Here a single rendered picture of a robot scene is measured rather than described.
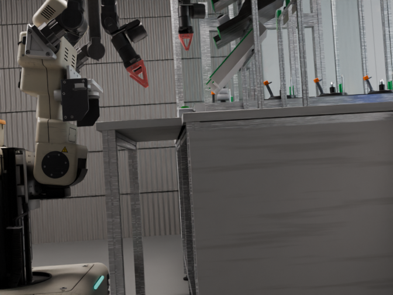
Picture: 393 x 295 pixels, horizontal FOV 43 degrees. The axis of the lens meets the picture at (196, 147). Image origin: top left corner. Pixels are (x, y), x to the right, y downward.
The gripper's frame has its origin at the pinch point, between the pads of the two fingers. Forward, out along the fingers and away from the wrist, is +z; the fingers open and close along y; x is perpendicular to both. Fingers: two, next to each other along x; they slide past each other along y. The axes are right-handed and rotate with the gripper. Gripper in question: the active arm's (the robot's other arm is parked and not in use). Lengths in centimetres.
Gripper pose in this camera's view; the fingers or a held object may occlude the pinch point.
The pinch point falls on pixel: (186, 48)
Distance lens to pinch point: 235.0
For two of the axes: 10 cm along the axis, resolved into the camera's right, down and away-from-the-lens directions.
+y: -0.6, 0.5, 10.0
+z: 0.8, 10.0, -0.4
